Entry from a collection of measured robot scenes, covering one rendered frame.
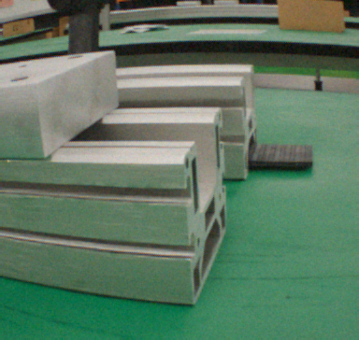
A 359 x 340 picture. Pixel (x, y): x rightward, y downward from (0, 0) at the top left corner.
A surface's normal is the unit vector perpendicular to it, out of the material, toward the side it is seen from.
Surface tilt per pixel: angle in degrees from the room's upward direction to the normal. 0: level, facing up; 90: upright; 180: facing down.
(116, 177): 90
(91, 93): 90
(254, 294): 0
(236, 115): 90
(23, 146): 90
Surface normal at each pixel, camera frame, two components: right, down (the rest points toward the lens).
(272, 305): -0.07, -0.95
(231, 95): -0.25, 0.33
